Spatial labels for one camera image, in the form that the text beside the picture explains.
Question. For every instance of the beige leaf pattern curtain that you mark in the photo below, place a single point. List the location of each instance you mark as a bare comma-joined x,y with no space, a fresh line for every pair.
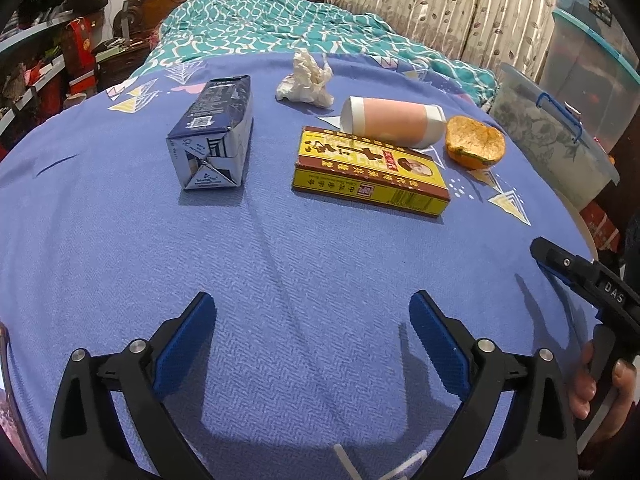
485,33

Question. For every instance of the orange peel half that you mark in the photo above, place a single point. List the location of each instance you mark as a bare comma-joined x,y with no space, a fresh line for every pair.
472,144

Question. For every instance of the dark blue milk carton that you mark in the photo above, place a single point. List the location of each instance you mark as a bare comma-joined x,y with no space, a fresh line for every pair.
209,143

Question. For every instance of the pink white cylindrical bottle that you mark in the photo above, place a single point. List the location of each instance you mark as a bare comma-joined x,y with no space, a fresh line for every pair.
405,124

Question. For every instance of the yellow red medicine box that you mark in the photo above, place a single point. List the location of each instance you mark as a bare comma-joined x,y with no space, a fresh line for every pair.
338,164

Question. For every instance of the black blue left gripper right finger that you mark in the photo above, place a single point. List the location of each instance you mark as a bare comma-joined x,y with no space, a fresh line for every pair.
537,439

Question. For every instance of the upper clear storage bin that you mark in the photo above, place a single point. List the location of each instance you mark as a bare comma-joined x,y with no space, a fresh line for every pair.
598,16

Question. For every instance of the teal white patterned quilt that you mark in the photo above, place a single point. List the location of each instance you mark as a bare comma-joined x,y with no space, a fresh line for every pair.
200,28

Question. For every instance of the cluttered wall shelf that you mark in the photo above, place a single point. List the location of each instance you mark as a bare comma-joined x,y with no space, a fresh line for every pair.
56,53

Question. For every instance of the clear bin teal lid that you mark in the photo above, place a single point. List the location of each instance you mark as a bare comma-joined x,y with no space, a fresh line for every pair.
584,71

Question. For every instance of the blue patterned bed sheet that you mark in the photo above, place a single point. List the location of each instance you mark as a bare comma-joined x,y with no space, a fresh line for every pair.
313,370

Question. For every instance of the clear bin blue handle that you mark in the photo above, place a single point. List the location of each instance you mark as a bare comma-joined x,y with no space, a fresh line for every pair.
551,137

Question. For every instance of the white tissue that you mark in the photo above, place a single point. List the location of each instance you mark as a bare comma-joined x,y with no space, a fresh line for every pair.
307,82

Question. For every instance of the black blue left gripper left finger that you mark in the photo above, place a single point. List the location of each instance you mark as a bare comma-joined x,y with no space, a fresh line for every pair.
86,440

